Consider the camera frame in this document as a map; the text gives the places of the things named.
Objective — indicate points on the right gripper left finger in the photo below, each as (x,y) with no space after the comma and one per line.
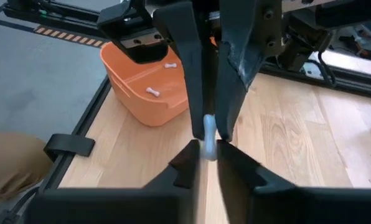
(117,205)

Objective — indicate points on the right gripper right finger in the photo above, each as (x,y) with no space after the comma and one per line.
(282,205)

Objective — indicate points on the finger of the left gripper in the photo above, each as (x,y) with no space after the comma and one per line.
(188,46)
(241,46)

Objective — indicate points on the white plastic toy bone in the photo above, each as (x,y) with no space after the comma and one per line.
(152,91)
(170,65)
(209,140)

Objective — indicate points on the orange plastic tray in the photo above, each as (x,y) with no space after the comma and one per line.
(132,93)

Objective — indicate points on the person's leg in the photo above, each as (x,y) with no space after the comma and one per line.
(11,161)

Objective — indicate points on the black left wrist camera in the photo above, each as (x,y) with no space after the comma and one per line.
(303,40)

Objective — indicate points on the black table frame bracket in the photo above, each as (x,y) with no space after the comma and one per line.
(68,144)

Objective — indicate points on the black table frame rail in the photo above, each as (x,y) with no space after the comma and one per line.
(79,124)
(359,84)

